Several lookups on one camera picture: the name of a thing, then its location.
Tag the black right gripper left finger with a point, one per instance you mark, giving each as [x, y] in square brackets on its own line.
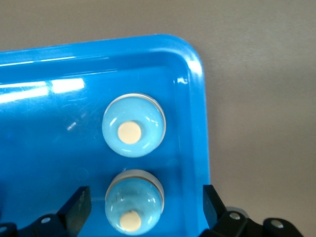
[74, 212]

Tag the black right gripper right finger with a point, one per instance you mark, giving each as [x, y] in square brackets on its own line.
[214, 209]

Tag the blue plastic tray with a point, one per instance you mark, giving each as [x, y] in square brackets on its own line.
[49, 148]

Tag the light blue call bell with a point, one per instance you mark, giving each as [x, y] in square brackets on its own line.
[128, 111]
[133, 197]

